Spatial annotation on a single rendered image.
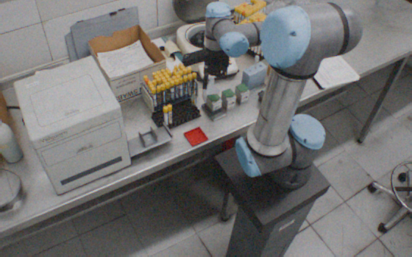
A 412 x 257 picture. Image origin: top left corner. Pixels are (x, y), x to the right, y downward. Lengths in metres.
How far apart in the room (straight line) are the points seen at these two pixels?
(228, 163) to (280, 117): 0.39
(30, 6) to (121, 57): 0.44
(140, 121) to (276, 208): 0.61
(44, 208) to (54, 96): 0.38
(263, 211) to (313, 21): 0.65
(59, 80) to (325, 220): 1.71
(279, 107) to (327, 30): 0.22
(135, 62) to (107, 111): 0.55
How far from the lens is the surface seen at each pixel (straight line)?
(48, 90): 1.19
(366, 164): 2.66
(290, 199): 1.20
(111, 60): 1.63
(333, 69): 1.78
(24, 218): 1.30
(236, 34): 1.08
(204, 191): 2.27
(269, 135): 0.94
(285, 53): 0.71
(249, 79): 1.51
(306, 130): 1.07
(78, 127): 1.09
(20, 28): 1.60
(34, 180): 1.37
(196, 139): 1.37
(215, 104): 1.41
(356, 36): 0.79
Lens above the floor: 1.95
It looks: 48 degrees down
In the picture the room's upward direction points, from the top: 5 degrees clockwise
